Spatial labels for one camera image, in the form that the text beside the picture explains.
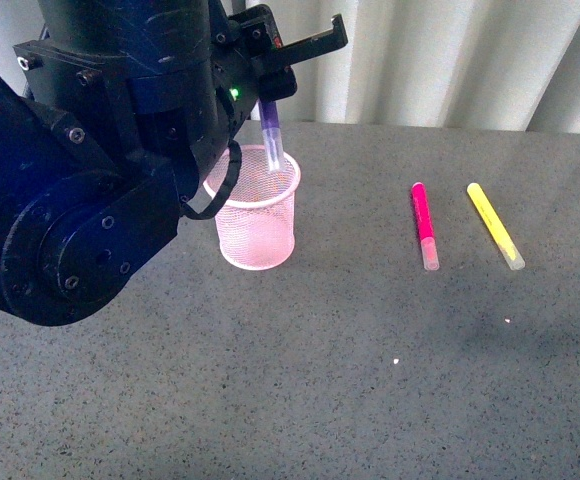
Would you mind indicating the white pleated curtain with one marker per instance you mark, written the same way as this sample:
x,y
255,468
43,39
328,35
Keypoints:
x,y
497,65

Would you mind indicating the pink highlighter pen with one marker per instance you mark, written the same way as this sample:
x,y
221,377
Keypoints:
x,y
425,227

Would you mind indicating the pink mesh pen cup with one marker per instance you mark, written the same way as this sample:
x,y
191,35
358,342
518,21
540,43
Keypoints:
x,y
256,224

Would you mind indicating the yellow highlighter pen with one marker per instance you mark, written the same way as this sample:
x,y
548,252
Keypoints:
x,y
495,227

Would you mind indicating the purple highlighter pen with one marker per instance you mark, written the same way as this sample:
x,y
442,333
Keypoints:
x,y
271,133

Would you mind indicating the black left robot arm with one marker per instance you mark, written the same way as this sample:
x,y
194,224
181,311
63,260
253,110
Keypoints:
x,y
140,113

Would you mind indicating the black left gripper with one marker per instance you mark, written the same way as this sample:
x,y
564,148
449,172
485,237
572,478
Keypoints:
x,y
238,39

